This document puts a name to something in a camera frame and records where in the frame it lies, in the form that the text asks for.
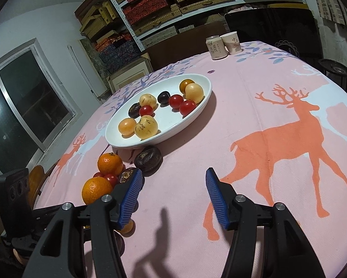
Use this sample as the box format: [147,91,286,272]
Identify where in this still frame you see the stack of blue patterned boxes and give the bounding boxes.
[100,41,142,74]

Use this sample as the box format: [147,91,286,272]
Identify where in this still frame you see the stack of orange patterned boxes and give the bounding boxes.
[94,33,132,51]

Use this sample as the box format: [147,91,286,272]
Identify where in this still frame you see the pile of yellow woven boxes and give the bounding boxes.
[74,0,119,39]

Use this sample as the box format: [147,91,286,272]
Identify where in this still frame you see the dark mangosteen with golden marks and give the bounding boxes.
[118,166,136,184]

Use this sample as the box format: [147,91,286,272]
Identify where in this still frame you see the white metal shelf rack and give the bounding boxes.
[102,0,310,50]

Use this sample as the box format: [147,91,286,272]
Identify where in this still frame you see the yellow-orange tomato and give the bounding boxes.
[179,79,196,93]

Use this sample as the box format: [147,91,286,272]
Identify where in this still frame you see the beige drink can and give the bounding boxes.
[206,35,228,60]

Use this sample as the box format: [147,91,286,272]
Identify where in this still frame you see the white framed sliding window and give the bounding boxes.
[0,38,77,174]

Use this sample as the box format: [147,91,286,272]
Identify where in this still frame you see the green patterned panel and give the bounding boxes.
[80,38,112,93]

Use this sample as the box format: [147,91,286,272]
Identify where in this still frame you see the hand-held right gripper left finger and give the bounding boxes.
[22,168,143,278]

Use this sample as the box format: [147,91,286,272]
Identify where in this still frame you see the black panel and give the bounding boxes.
[224,7,325,61]

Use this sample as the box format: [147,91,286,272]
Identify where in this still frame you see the wooden chair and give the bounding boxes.
[27,165,58,206]

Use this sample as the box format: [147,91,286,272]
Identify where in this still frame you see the orange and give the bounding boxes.
[97,152,124,176]
[81,177,114,205]

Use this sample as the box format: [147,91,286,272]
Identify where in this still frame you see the beige picture frame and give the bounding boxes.
[108,53,154,95]

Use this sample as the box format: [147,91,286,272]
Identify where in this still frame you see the large red patterned box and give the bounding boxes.
[122,0,170,25]

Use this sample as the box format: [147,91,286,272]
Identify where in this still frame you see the white oval plate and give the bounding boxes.
[105,73,212,150]

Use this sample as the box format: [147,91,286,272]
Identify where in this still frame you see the paper cup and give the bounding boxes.
[220,31,241,55]

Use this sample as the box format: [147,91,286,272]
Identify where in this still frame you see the dark brown board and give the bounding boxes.
[146,20,229,71]

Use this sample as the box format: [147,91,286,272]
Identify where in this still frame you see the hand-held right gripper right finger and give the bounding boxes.
[205,167,326,278]

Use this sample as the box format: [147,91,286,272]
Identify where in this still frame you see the black round stool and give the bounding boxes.
[318,58,347,93]

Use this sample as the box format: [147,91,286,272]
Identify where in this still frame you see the pink deer print tablecloth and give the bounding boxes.
[34,41,347,278]

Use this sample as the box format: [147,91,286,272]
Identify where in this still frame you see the orange-yellow passion fruit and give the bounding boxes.
[118,117,138,136]
[116,219,134,235]

